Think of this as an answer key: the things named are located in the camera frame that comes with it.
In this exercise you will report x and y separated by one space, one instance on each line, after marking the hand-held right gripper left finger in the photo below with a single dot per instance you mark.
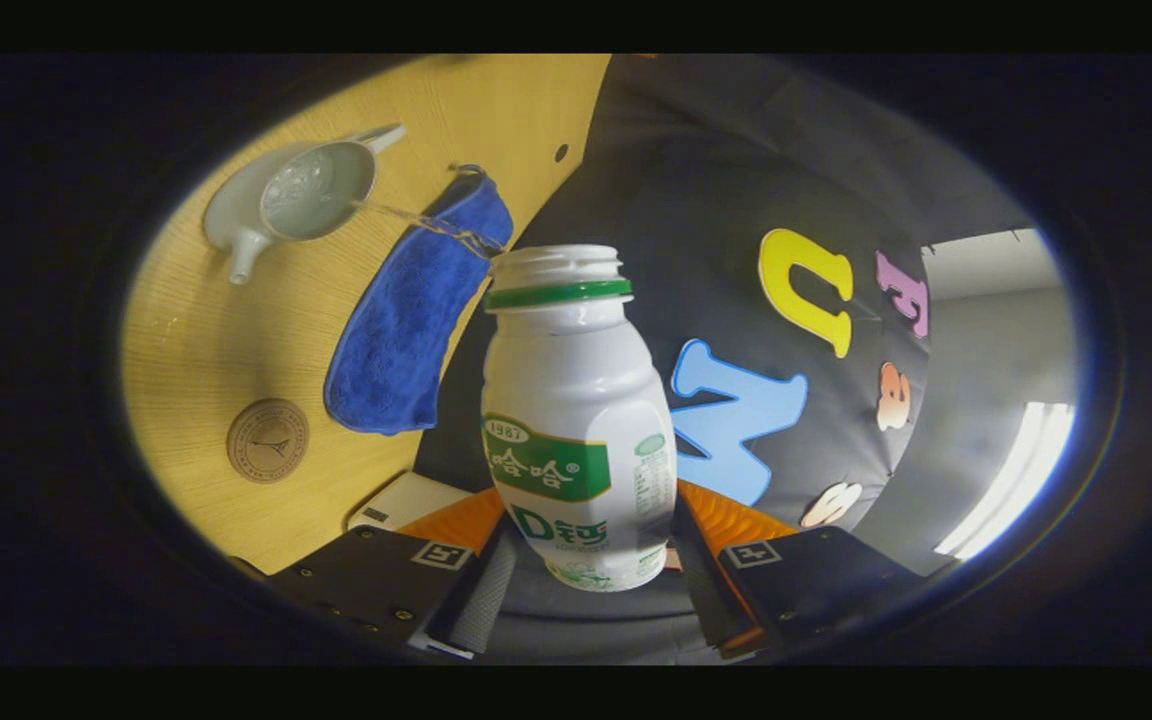
484 600

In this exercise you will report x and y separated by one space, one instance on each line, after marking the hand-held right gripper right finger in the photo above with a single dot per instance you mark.
706 600

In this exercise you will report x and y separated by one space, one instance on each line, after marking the white water bottle green label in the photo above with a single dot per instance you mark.
576 400

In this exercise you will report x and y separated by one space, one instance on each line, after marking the round wooden coaster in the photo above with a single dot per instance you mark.
268 441

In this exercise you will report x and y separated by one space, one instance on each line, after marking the white ceramic teacup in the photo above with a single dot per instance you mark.
246 205

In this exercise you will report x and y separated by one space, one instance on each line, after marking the white toaster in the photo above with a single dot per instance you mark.
406 500

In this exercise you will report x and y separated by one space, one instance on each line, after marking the blue towel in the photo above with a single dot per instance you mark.
406 320

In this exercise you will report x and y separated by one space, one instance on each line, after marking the ceiling light panel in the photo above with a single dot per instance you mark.
1016 480

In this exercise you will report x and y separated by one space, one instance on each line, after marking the black backdrop cloth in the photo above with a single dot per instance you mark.
696 170

